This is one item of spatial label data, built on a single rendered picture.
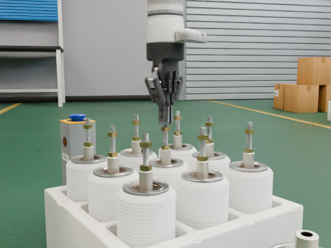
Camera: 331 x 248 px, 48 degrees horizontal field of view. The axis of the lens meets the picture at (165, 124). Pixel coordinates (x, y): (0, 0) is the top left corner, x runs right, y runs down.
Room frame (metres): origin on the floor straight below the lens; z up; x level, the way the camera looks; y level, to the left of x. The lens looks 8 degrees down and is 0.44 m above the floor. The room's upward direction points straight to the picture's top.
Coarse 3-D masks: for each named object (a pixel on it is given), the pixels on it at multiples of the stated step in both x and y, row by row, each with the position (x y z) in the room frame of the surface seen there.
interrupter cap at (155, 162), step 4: (152, 160) 0.75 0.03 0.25; (156, 160) 0.75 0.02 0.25; (172, 160) 0.75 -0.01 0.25; (176, 160) 0.75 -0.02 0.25; (180, 160) 0.75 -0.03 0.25; (152, 164) 0.71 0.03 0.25; (156, 164) 0.72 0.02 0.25; (160, 164) 0.72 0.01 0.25; (168, 164) 0.73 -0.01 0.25; (172, 164) 0.72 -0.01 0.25; (176, 164) 0.72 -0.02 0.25; (180, 164) 0.72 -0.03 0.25
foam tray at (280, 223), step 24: (48, 192) 0.77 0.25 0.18; (48, 216) 0.77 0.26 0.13; (72, 216) 0.64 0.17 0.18; (240, 216) 0.63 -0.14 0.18; (264, 216) 0.63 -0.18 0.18; (288, 216) 0.66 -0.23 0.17; (48, 240) 0.77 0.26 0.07; (72, 240) 0.64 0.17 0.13; (96, 240) 0.55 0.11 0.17; (120, 240) 0.54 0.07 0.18; (168, 240) 0.54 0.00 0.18; (192, 240) 0.54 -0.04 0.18; (216, 240) 0.56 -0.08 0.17; (240, 240) 0.59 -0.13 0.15; (264, 240) 0.62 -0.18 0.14; (288, 240) 0.66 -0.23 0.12
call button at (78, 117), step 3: (72, 114) 0.94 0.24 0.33; (75, 114) 0.94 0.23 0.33; (78, 114) 0.94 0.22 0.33; (81, 114) 0.94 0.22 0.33; (84, 114) 0.94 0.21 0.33; (69, 117) 0.93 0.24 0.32; (72, 117) 0.92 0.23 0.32; (75, 117) 0.92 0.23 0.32; (78, 117) 0.92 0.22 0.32; (81, 117) 0.92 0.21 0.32; (84, 117) 0.93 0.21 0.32; (72, 120) 0.92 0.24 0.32; (75, 120) 0.92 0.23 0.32; (78, 120) 0.92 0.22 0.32; (81, 120) 0.93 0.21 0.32
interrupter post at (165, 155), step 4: (160, 152) 0.74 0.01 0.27; (164, 152) 0.73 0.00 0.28; (168, 152) 0.73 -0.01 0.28; (160, 156) 0.74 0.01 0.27; (164, 156) 0.73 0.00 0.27; (168, 156) 0.73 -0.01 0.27; (160, 160) 0.74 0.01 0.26; (164, 160) 0.73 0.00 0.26; (168, 160) 0.73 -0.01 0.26; (164, 164) 0.73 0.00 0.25
